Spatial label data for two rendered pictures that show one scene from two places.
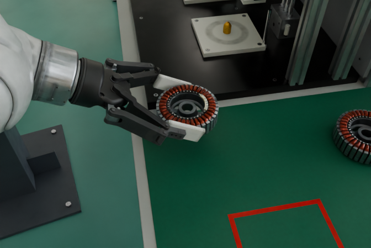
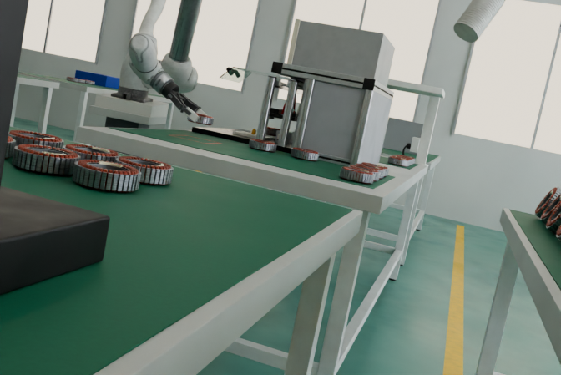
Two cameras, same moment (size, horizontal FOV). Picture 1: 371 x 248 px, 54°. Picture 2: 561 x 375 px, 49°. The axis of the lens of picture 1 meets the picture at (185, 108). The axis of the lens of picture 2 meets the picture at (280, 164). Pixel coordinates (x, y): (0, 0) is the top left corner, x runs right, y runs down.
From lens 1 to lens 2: 230 cm
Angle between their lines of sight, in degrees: 46
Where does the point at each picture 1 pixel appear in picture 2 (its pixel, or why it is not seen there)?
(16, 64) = (152, 44)
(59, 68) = (164, 76)
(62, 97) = (159, 85)
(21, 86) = (150, 47)
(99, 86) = (172, 88)
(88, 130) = not seen: hidden behind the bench
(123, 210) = not seen: hidden behind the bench
